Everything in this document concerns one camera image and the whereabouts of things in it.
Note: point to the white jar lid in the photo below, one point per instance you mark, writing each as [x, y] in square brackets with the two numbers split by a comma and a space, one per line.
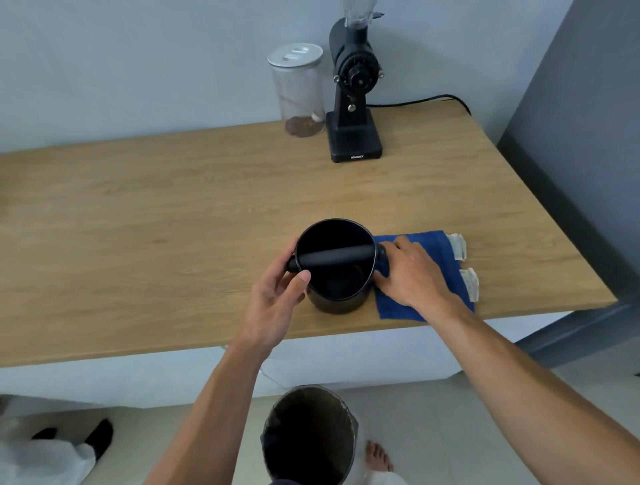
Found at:
[295, 54]

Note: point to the person's left hand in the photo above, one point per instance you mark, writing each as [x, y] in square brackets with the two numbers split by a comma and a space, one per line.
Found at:
[267, 312]

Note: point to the brown coffee beans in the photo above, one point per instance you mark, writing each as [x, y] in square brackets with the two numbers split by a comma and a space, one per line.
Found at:
[304, 127]

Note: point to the person's right thumb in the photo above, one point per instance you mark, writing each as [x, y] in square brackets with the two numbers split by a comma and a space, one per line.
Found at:
[384, 284]

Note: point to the person's left forearm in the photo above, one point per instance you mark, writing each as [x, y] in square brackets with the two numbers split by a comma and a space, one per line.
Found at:
[210, 419]

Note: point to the person's right foot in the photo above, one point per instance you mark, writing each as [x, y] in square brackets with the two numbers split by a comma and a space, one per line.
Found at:
[377, 457]

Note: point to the clear glass jar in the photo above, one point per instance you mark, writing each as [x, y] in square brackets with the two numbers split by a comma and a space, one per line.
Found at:
[299, 95]

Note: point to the bin with black bag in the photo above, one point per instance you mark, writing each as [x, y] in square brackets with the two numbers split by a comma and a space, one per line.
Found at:
[307, 439]

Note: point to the black coffee grinder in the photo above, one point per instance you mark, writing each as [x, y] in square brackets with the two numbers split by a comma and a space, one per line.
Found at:
[354, 100]

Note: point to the black shoe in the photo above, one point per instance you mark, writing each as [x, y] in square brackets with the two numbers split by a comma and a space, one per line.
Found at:
[100, 437]

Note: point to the black knock box with bar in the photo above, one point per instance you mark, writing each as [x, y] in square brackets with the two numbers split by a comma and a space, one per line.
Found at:
[336, 287]

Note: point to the blue towel with white labels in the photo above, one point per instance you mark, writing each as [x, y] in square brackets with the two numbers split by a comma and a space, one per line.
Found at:
[447, 260]

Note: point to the person's white trouser leg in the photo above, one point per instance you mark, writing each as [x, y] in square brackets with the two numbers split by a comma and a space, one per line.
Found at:
[385, 478]

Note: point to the person's right hand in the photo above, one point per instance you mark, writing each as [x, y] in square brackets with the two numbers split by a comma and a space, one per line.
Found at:
[417, 280]

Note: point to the person's right forearm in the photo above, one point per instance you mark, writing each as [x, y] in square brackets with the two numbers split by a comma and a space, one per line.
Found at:
[530, 394]

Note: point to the person's left thumb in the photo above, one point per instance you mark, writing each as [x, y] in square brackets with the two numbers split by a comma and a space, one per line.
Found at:
[300, 286]

